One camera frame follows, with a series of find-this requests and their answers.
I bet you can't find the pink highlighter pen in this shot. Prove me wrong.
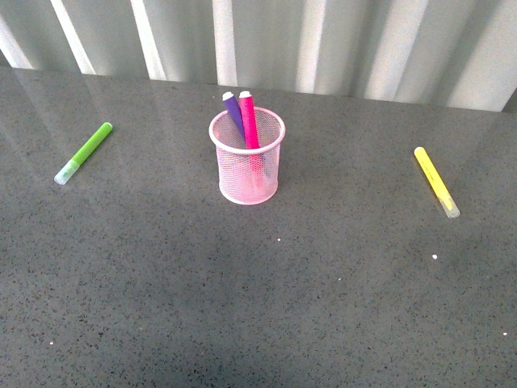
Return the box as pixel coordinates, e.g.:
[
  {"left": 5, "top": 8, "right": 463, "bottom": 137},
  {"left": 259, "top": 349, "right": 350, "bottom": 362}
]
[{"left": 239, "top": 91, "right": 263, "bottom": 191}]

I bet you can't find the purple highlighter pen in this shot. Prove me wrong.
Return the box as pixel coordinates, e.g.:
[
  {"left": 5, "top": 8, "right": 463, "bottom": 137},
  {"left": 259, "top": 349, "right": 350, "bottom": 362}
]
[{"left": 222, "top": 91, "right": 246, "bottom": 140}]

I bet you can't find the pink mesh pen cup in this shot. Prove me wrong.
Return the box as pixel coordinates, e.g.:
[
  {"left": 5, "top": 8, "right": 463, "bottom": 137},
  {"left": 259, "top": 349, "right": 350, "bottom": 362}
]
[{"left": 208, "top": 108, "right": 286, "bottom": 205}]

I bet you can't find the yellow highlighter pen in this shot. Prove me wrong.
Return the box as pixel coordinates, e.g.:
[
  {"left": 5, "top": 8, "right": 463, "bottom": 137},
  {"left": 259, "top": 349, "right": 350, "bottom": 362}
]
[{"left": 414, "top": 146, "right": 460, "bottom": 218}]

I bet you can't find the green highlighter pen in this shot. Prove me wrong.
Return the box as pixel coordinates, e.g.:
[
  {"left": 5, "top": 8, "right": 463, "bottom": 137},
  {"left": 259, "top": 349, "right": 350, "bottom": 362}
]
[{"left": 53, "top": 122, "right": 113, "bottom": 185}]

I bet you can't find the white pleated curtain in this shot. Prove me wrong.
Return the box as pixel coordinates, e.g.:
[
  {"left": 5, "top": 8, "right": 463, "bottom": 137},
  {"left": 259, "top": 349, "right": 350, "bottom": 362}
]
[{"left": 1, "top": 1, "right": 516, "bottom": 112}]

